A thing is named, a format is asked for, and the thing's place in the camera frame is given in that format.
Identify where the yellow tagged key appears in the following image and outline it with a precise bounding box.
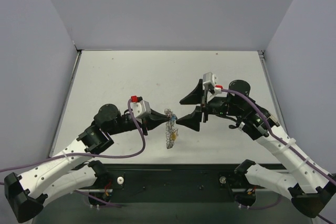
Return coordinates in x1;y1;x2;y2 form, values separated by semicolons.
170;132;178;141

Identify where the silver round keyring disc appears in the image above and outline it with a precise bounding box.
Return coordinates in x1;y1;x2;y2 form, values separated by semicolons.
164;109;178;150

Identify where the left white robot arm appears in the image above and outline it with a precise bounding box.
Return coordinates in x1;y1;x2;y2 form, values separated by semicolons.
4;101;170;223

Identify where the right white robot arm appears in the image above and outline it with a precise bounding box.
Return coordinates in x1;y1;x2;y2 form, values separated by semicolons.
176;80;335;219

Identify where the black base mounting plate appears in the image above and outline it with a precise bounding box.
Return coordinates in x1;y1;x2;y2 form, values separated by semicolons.
86;163;263;204

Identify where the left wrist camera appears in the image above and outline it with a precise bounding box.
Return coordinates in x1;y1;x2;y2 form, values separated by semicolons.
128;95;151;119

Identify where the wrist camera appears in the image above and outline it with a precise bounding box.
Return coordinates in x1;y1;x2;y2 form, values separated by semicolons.
128;95;151;119
203;72;223;99

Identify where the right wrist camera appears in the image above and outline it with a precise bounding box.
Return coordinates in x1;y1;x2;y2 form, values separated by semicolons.
203;72;223;99

